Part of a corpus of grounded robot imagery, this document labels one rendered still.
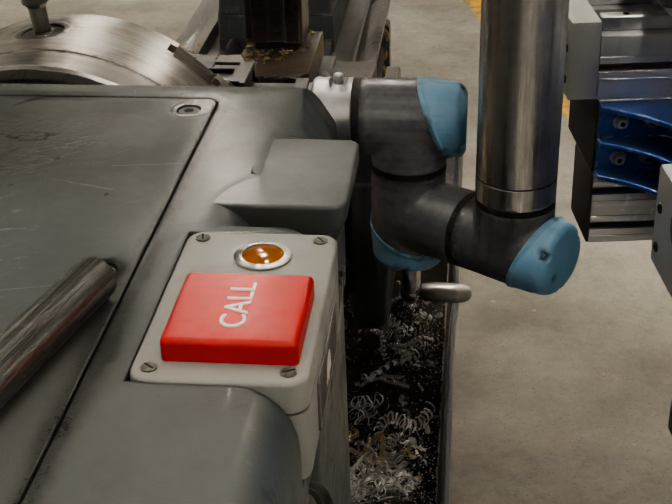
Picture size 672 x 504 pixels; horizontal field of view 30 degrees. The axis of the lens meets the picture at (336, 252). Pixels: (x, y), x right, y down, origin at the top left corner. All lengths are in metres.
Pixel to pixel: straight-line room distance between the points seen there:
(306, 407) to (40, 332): 0.12
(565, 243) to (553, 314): 1.82
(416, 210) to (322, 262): 0.62
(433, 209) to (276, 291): 0.66
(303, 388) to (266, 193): 0.18
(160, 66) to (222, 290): 0.45
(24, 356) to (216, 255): 0.13
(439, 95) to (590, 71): 0.26
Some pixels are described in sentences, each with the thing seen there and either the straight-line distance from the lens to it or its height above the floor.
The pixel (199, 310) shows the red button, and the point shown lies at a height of 1.27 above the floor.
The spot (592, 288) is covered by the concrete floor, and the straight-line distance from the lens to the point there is 3.10.
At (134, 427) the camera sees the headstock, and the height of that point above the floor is 1.25.
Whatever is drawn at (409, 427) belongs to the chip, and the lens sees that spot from 1.65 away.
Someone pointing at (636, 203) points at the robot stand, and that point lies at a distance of 1.49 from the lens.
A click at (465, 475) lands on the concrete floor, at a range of 2.48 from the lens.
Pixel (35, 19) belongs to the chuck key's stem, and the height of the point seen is 1.25.
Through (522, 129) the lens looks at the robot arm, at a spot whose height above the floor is 1.12.
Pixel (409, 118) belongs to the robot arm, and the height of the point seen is 1.09.
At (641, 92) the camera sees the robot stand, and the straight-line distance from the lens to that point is 1.44.
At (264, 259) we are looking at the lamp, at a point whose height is 1.26.
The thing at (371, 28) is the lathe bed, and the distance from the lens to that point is 2.20.
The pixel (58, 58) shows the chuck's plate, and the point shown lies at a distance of 0.97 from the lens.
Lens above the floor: 1.55
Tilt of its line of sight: 29 degrees down
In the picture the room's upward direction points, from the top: 2 degrees counter-clockwise
